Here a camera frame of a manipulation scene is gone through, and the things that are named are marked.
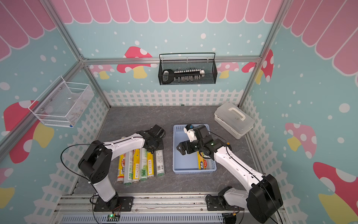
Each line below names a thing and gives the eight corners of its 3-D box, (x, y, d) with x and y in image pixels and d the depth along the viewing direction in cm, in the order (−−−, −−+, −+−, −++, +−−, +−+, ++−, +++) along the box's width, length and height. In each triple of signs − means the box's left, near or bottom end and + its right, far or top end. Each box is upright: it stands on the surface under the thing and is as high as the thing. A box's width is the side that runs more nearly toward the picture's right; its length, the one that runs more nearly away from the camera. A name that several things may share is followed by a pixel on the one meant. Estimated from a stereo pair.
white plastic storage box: (236, 142, 101) (242, 132, 91) (212, 120, 114) (215, 110, 104) (250, 131, 107) (257, 120, 97) (225, 112, 120) (229, 101, 110)
